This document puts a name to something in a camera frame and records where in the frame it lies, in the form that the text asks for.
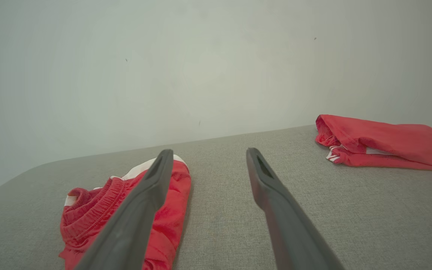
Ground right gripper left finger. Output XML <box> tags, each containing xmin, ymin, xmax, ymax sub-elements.
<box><xmin>74</xmin><ymin>149</ymin><xmax>174</xmax><ymax>270</ymax></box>

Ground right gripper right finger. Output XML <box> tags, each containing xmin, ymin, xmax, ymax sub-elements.
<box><xmin>246</xmin><ymin>147</ymin><xmax>346</xmax><ymax>270</ymax></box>

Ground red mesh shorts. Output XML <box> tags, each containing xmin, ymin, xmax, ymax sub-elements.
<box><xmin>58</xmin><ymin>154</ymin><xmax>192</xmax><ymax>270</ymax></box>

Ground red white numbered jersey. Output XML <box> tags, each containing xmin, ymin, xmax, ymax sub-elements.
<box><xmin>315</xmin><ymin>114</ymin><xmax>432</xmax><ymax>174</ymax></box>

